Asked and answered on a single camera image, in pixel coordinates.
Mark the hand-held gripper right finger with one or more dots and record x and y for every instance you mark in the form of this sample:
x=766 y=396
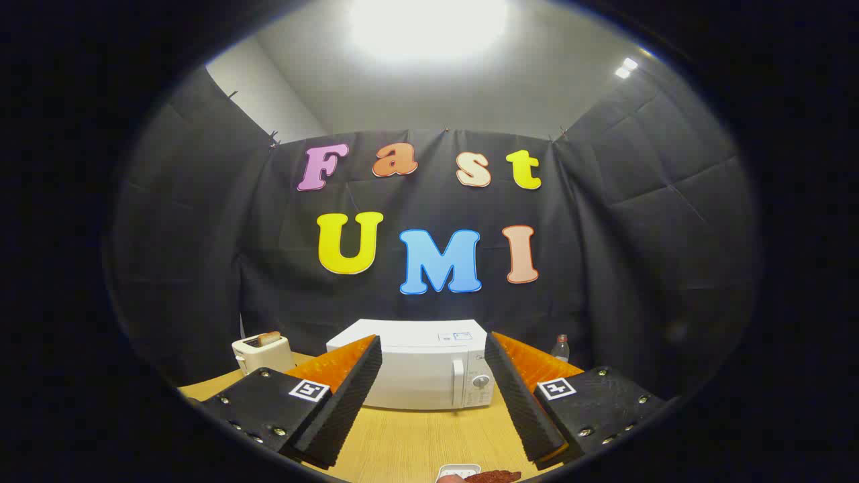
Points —
x=520 y=402

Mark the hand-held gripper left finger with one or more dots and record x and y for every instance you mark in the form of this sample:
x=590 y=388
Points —
x=349 y=396

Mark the white toaster oven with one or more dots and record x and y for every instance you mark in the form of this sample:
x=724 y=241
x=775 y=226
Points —
x=416 y=376

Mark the red meat piece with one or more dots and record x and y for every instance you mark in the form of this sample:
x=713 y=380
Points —
x=493 y=477

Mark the cream pop-up toaster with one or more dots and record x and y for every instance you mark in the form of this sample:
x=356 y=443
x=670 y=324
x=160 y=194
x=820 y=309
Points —
x=262 y=357

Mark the clear plastic bottle red cap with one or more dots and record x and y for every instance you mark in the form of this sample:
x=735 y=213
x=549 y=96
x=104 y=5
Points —
x=561 y=350

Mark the white ribbed plate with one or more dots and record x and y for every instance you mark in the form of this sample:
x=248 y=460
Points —
x=458 y=468

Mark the toasted bread slice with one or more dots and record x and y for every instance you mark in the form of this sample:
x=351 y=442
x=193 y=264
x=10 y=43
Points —
x=270 y=338

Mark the small ceiling spotlight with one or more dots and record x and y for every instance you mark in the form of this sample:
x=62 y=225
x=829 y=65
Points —
x=626 y=68

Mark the bright ceiling light panel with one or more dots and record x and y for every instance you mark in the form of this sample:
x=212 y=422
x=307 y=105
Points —
x=429 y=27

